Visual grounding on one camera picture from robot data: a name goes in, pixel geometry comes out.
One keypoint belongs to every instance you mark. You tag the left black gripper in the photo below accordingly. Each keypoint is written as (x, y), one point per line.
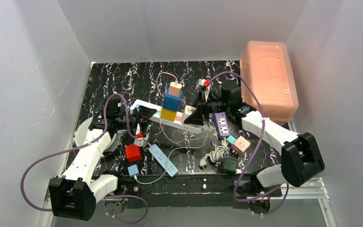
(140, 116)

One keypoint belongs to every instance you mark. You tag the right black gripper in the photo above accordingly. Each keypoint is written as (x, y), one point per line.
(203, 106)

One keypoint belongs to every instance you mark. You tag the white cube socket adapter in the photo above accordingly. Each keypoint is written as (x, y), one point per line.
(188, 110)

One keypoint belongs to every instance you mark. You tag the white power strip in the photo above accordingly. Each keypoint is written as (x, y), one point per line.
(156, 118)

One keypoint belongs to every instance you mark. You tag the yellow cube socket adapter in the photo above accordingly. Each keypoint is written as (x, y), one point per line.
(168, 115)

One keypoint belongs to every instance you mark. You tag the blue cube socket adapter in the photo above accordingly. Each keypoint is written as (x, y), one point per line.
(172, 103)

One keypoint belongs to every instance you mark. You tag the purple cube socket adapter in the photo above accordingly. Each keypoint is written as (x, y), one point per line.
(222, 125)

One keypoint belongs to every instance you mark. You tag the small pink charger plug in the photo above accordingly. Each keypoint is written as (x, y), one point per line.
(175, 89)

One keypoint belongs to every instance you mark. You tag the red cube socket adapter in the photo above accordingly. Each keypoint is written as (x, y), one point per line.
(133, 153)

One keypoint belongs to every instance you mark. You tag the blue power strip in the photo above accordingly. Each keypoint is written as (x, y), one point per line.
(163, 160)

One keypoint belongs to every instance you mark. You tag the light blue charger plug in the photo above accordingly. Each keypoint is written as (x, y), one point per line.
(133, 170)

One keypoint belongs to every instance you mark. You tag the pink cube socket adapter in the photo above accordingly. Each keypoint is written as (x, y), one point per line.
(240, 146)

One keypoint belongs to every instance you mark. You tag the green cube socket adapter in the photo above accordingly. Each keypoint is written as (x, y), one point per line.
(229, 166)

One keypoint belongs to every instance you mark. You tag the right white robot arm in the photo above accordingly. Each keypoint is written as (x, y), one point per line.
(301, 159)

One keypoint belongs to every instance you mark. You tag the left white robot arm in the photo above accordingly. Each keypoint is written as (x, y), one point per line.
(76, 192)

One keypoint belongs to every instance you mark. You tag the teal charger plug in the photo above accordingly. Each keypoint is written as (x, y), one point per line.
(231, 139)

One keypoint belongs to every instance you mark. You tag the white filament spool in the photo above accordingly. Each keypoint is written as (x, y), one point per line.
(81, 134)

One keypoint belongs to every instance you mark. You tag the pink translucent storage box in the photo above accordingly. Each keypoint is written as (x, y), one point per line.
(266, 68)

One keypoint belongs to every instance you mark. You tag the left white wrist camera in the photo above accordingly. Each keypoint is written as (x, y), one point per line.
(141, 140)

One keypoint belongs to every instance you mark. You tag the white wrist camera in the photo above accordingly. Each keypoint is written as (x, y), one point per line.
(203, 85)
(141, 140)

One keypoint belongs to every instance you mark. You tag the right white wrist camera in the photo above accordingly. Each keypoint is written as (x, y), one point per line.
(203, 85)

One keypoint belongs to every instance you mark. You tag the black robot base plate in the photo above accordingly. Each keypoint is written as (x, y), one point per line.
(202, 190)

